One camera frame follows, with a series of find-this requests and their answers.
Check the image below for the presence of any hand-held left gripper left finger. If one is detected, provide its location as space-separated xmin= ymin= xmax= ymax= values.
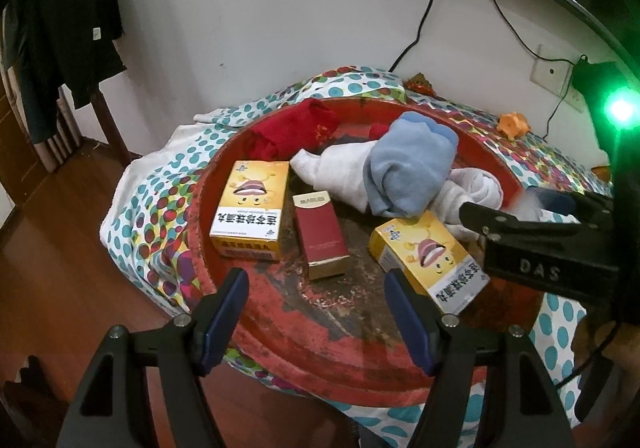
xmin=55 ymin=268 xmax=250 ymax=448

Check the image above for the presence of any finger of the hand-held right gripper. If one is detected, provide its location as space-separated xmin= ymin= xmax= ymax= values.
xmin=459 ymin=200 xmax=583 ymax=243
xmin=529 ymin=185 xmax=616 ymax=225

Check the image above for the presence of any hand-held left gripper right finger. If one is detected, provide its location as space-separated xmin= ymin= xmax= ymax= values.
xmin=384 ymin=269 xmax=586 ymax=448

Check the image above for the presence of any white sock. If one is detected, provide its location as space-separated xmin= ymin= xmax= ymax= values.
xmin=437 ymin=167 xmax=502 ymax=239
xmin=290 ymin=140 xmax=391 ymax=215

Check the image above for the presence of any red round tray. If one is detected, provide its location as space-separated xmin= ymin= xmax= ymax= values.
xmin=192 ymin=97 xmax=543 ymax=396

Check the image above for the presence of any yellow medicine box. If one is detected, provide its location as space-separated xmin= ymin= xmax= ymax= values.
xmin=368 ymin=210 xmax=491 ymax=314
xmin=209 ymin=160 xmax=291 ymax=262

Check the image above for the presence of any light blue sock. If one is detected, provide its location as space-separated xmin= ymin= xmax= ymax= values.
xmin=362 ymin=111 xmax=460 ymax=219

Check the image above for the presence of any red and gold box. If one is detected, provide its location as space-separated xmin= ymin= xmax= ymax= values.
xmin=292 ymin=191 xmax=350 ymax=280

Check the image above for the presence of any red sock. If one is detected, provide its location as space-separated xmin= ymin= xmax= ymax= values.
xmin=245 ymin=98 xmax=338 ymax=161

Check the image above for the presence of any orange toy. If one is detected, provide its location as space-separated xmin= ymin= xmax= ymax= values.
xmin=498 ymin=112 xmax=531 ymax=136

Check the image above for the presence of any polka dot blanket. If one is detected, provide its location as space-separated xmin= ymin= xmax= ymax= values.
xmin=100 ymin=65 xmax=616 ymax=448

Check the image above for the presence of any red orange snack wrapper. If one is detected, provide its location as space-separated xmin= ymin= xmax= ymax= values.
xmin=404 ymin=73 xmax=436 ymax=94

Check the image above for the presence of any wooden chair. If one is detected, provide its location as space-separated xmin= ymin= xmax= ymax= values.
xmin=30 ymin=80 xmax=135 ymax=174

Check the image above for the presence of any wooden cabinet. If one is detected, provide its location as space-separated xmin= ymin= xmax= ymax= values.
xmin=0 ymin=63 xmax=31 ymax=229

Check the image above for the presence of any dark hanging garment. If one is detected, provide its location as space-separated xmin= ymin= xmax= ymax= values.
xmin=0 ymin=0 xmax=126 ymax=159

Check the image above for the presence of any black charger cable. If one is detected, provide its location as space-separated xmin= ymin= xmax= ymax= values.
xmin=545 ymin=75 xmax=569 ymax=141

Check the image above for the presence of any white wall outlet plate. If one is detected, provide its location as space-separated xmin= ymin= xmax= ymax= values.
xmin=531 ymin=44 xmax=573 ymax=94

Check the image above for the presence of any thin wall cable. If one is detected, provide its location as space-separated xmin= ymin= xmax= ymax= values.
xmin=389 ymin=0 xmax=461 ymax=72

